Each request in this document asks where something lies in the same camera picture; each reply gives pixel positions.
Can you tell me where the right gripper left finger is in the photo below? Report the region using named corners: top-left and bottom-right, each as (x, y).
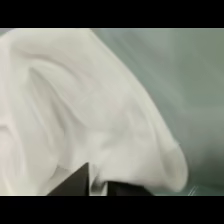
top-left (46, 161), bottom-right (91, 197)

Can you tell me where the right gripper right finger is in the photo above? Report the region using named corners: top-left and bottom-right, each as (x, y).
top-left (107, 180), bottom-right (155, 197)

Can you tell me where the white garment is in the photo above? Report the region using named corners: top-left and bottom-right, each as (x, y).
top-left (0, 28), bottom-right (190, 197)

